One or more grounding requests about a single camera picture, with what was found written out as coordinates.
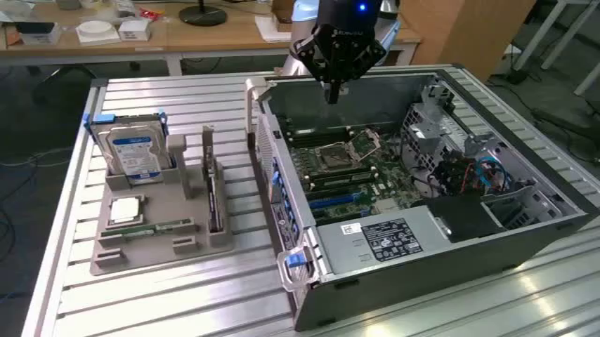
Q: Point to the wooden cabinet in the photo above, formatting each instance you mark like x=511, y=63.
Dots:
x=468, y=35

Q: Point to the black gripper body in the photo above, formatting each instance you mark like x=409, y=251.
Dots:
x=349, y=21

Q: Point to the green motherboard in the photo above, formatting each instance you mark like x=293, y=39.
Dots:
x=389, y=175

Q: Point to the grey power supply unit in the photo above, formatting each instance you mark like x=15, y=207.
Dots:
x=399, y=238

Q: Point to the silver chipset heatsink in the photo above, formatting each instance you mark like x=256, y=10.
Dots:
x=388, y=206

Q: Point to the cardboard box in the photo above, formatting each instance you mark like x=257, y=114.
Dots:
x=283, y=8

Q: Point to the grey disk bay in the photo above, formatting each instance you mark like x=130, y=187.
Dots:
x=520, y=203

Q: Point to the white metal table frame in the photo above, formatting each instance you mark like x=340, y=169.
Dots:
x=586, y=82

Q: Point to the small white box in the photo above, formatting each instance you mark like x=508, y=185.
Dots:
x=136, y=31

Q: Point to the black office chair base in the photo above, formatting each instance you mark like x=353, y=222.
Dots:
x=70, y=73

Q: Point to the wooden desk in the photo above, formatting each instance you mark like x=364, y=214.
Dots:
x=212, y=35

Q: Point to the white paper stack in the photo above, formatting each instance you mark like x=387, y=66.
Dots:
x=269, y=29

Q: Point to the metal socket cover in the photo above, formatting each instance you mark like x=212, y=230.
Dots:
x=368, y=144

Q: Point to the silver CPU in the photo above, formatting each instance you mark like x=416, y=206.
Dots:
x=126, y=210

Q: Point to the NVIDIA graphics card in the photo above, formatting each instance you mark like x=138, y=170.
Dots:
x=217, y=210

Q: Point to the white round part on base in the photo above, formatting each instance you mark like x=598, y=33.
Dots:
x=98, y=33

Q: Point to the grey cup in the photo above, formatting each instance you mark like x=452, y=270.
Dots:
x=69, y=4

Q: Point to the black round lamp base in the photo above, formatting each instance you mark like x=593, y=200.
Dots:
x=202, y=15

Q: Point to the grey parts rack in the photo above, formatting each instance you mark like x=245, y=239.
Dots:
x=154, y=258

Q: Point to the white box with black top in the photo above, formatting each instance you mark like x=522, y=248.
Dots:
x=39, y=36

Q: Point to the perforated metal drive cage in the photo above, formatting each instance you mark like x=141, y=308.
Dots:
x=421, y=137

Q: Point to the open black PC case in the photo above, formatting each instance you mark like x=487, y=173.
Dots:
x=421, y=281

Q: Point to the blue case latch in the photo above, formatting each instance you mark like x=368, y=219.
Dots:
x=296, y=261

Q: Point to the blue expansion slot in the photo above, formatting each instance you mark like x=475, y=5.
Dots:
x=333, y=201

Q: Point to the red small items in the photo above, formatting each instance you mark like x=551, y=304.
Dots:
x=152, y=14

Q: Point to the hard disk in blue caddy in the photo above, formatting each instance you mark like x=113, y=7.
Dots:
x=134, y=154

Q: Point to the green RAM stick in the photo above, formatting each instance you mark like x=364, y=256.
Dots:
x=145, y=229

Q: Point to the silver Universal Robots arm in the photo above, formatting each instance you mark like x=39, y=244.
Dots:
x=296, y=65

